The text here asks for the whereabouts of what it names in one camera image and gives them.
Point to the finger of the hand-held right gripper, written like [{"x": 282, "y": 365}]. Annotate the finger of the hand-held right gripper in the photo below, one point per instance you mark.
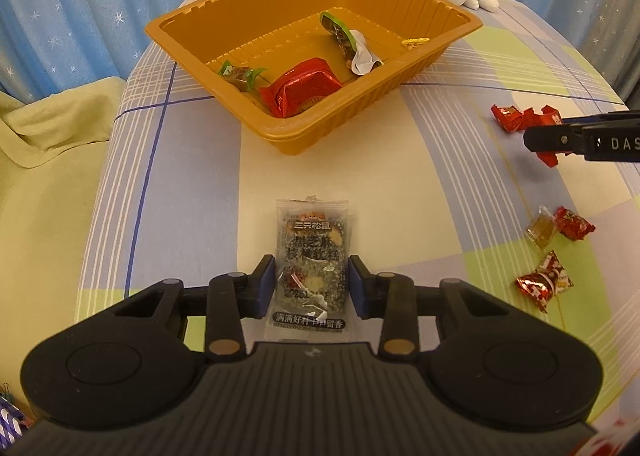
[
  {"x": 600, "y": 118},
  {"x": 555, "y": 141}
]

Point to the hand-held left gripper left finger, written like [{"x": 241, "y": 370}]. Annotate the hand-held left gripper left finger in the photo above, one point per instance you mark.
[{"x": 267, "y": 286}]

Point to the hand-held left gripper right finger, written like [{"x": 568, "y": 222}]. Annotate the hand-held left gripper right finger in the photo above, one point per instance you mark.
[{"x": 357, "y": 288}]

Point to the plain red candy packet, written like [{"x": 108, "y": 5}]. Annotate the plain red candy packet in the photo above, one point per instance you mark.
[{"x": 549, "y": 159}]

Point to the red twisted candy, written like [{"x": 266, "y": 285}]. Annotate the red twisted candy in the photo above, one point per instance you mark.
[{"x": 510, "y": 118}]

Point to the dark sesame snack packet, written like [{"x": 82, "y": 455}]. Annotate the dark sesame snack packet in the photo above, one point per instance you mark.
[{"x": 310, "y": 246}]

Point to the small red candy packet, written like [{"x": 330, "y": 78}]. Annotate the small red candy packet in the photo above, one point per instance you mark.
[{"x": 575, "y": 226}]

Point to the small brown candy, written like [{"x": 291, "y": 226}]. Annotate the small brown candy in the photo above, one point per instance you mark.
[{"x": 541, "y": 232}]

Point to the red foil patterned candy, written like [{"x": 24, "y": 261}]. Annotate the red foil patterned candy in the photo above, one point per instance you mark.
[{"x": 542, "y": 281}]

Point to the yellow candy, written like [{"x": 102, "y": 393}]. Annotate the yellow candy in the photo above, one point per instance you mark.
[{"x": 415, "y": 42}]

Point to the red square snack packet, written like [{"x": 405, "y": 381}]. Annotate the red square snack packet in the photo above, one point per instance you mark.
[{"x": 300, "y": 88}]

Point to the green-ended candy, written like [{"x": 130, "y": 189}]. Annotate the green-ended candy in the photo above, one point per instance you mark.
[{"x": 240, "y": 76}]

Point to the silver snack packet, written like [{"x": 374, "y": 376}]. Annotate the silver snack packet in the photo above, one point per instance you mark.
[{"x": 360, "y": 56}]

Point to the orange plastic tray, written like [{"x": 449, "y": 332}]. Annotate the orange plastic tray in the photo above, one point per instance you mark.
[{"x": 200, "y": 36}]

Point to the light green blanket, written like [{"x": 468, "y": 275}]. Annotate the light green blanket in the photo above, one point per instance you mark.
[{"x": 45, "y": 186}]

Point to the blue white patterned object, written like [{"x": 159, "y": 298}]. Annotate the blue white patterned object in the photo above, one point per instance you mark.
[{"x": 7, "y": 418}]

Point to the red white printed object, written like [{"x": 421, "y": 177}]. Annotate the red white printed object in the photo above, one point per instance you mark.
[{"x": 612, "y": 438}]

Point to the blue star-print curtain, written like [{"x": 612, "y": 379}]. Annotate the blue star-print curtain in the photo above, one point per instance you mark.
[{"x": 75, "y": 1}]

